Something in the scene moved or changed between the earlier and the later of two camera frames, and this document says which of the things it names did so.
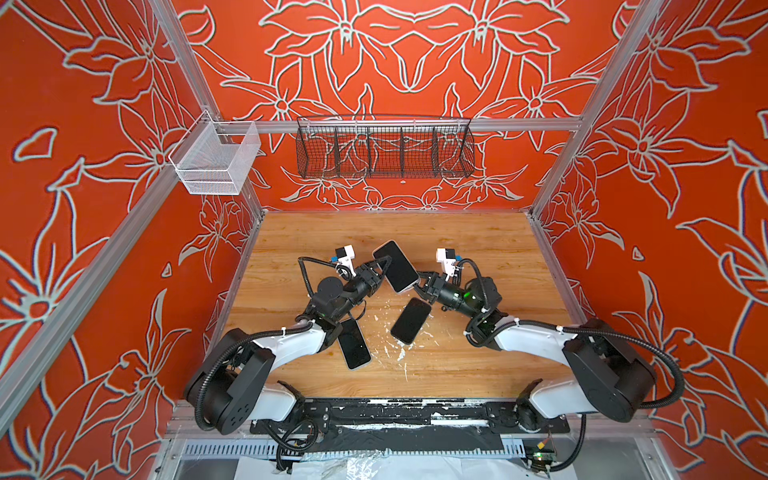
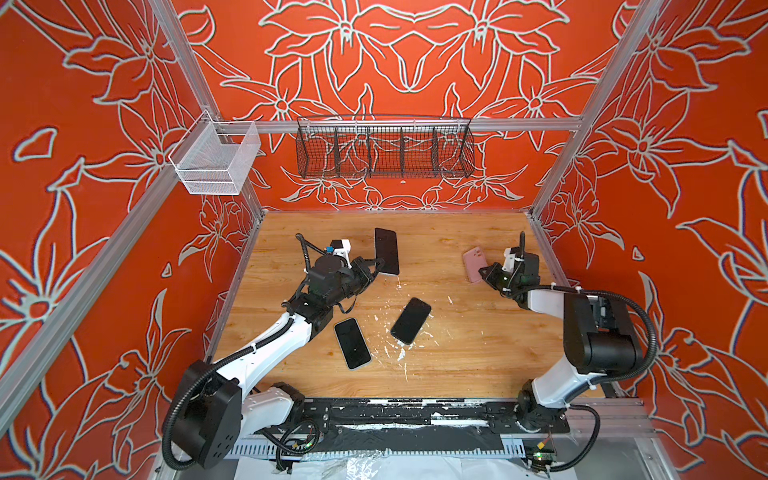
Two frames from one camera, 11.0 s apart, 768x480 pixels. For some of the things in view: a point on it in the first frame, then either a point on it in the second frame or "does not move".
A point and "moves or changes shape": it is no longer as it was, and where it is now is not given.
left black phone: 353,343 does not move
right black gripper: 430,297 to 491,277
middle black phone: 410,321 does not move
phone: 395,265 moves or changes shape
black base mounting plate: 411,425 does not move
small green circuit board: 542,458 does not move
